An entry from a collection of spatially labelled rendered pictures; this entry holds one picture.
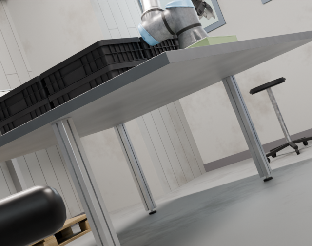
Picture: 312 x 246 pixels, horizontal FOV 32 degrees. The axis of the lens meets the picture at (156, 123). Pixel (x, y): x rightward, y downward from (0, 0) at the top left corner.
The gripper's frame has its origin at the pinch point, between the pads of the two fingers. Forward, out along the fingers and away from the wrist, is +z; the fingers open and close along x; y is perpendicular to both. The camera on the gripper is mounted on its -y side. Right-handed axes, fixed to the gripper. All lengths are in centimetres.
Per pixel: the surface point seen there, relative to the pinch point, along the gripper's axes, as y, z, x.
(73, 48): -2, 45, -205
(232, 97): 32.5, 36.2, 11.1
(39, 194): 148, -157, 181
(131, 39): 61, -58, 30
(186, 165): 38, 171, -131
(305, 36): 8, 8, 64
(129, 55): 68, -57, 32
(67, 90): 94, -66, 17
